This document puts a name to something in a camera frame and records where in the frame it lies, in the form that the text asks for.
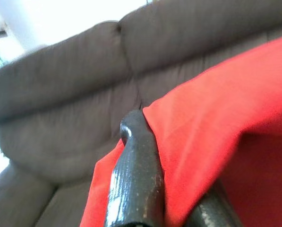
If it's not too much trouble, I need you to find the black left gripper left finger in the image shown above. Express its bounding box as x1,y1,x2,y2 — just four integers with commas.
104,110,165,227

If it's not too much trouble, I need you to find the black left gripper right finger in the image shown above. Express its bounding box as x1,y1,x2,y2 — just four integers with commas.
185,182,242,227

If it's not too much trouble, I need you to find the red pillow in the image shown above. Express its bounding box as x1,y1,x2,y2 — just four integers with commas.
80,34,282,227

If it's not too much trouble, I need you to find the brown-grey fabric sofa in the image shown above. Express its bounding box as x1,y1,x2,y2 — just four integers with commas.
0,0,282,227

